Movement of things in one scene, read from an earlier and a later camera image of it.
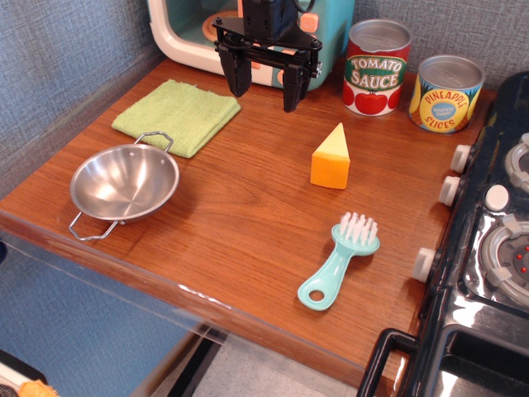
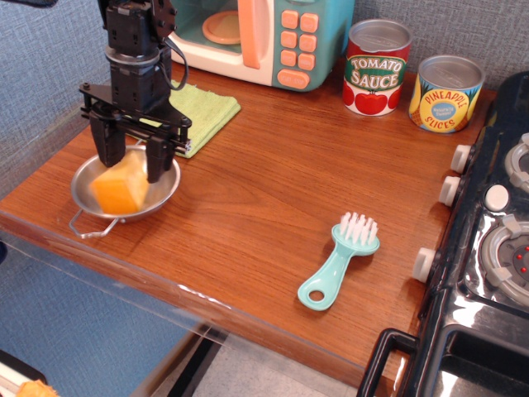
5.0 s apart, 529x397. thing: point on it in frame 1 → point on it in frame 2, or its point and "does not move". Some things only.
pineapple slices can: [445, 95] does not move
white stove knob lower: [423, 263] does not move
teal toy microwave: [183, 34] does not move
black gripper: [269, 27] → [140, 94]
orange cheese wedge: [330, 162] → [122, 188]
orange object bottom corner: [36, 389] does not move
